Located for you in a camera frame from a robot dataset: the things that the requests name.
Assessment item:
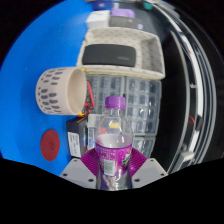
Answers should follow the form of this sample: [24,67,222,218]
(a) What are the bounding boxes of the yellow multimeter with red leads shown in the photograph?
[78,79,97,118]

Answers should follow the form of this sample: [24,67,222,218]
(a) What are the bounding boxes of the clear bottle with purple label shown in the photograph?
[94,95,134,192]

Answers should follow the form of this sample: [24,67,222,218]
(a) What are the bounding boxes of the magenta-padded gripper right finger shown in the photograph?
[127,147,169,190]

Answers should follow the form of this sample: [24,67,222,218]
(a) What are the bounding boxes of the small white box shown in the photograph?
[85,9,112,30]

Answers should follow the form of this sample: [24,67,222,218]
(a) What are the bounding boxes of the purple bag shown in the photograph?
[110,7,136,19]

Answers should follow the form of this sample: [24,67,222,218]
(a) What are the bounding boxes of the white perforated basket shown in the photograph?
[76,27,167,81]

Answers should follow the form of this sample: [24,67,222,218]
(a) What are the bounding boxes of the blue box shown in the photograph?
[91,0,115,11]

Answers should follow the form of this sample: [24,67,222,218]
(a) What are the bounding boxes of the flat round red coaster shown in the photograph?
[39,129,61,162]

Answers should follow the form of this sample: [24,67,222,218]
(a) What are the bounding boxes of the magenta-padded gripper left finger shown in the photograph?
[58,147,98,190]

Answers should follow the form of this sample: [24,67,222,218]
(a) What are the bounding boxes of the black rectangular speaker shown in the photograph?
[81,43,138,68]

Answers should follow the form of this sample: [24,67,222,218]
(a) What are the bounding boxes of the dark grey desk shelf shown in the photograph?
[159,3,219,174]

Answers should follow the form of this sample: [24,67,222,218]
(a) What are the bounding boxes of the dark grey box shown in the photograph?
[108,14,144,31]

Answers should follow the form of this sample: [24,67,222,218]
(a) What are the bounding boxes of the beige patterned cup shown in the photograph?
[35,66,88,117]

